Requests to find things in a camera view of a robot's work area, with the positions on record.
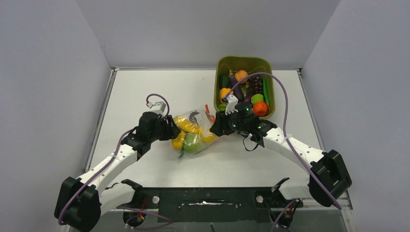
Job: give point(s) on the yellow toy bell pepper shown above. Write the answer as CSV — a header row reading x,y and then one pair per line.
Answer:
x,y
178,142

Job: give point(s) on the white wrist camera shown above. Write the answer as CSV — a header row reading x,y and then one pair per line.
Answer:
x,y
231,101
158,108

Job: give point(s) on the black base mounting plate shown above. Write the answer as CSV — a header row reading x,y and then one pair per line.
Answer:
x,y
258,204

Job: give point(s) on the long green toy bean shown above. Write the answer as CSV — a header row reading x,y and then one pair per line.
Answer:
x,y
266,97

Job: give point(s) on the dark purple toy grapes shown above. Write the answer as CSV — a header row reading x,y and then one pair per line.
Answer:
x,y
256,84

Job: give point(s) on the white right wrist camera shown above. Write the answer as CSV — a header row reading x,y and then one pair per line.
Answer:
x,y
231,101

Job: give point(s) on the orange toy bell pepper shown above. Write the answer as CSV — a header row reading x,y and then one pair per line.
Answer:
x,y
223,92

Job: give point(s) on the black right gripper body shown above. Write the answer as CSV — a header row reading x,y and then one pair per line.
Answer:
x,y
228,124

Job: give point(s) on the black toy fruit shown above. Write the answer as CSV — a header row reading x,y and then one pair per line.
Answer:
x,y
196,117

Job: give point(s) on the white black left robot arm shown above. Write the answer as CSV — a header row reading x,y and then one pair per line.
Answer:
x,y
79,203

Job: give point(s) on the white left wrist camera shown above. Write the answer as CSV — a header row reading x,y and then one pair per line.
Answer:
x,y
158,108

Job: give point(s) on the purple toy eggplant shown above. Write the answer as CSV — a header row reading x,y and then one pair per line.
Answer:
x,y
236,90

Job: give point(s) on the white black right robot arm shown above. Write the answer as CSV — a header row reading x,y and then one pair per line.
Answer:
x,y
328,177

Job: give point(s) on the lime green toy fruit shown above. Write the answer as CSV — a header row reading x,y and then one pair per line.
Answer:
x,y
256,98

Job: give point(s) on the olive green plastic bin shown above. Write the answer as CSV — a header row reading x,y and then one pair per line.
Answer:
x,y
253,66

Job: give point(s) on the orange pink toy peach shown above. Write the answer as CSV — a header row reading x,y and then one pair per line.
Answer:
x,y
240,76

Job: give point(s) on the clear zip bag orange zipper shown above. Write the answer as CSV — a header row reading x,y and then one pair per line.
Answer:
x,y
208,121

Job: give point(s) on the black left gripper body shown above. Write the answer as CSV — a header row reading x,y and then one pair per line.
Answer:
x,y
164,131

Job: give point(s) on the green toy cabbage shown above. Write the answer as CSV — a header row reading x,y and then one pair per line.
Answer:
x,y
193,143

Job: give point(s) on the dark green toy avocado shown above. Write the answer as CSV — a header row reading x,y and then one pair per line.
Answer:
x,y
224,81

